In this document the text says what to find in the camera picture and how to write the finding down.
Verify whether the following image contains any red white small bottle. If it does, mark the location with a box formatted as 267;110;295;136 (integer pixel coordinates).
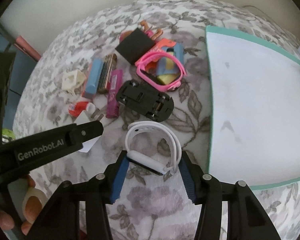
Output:
68;101;96;117

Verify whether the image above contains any cream plastic toy house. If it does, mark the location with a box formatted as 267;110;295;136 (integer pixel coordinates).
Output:
62;69;87;95

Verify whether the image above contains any white smart watch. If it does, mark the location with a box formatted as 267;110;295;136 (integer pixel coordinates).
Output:
125;121;182;176

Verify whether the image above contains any red and blue block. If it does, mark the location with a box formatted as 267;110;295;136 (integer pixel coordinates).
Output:
82;59;103;100

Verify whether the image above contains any magenta comb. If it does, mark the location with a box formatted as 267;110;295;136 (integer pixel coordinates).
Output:
106;69;123;119

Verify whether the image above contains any black toy car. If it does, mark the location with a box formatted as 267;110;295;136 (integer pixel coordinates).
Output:
116;79;174;122

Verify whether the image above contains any pink kids watch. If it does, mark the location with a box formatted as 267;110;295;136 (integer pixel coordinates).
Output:
135;49;187;92

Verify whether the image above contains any white power adapter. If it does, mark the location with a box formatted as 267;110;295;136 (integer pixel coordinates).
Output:
75;111;104;153

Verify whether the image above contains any left hand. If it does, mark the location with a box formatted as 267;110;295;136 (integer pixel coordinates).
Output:
0;174;47;236

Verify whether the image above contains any dark blue cabinet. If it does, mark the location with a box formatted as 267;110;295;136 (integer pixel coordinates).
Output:
0;33;37;130

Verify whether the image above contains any white tray with teal rim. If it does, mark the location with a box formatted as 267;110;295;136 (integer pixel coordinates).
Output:
206;26;300;190

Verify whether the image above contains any pink pole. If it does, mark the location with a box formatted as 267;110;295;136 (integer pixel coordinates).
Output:
14;36;41;62

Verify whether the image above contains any gold patterned bar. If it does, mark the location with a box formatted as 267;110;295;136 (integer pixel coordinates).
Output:
97;53;117;94

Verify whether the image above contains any floral blanket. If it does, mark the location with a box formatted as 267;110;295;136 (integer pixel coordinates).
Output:
13;0;300;239

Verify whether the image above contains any black square box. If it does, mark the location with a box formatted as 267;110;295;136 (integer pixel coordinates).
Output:
115;28;155;65

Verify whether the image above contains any pink haired doll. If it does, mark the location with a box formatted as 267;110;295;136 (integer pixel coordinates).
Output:
119;20;163;42

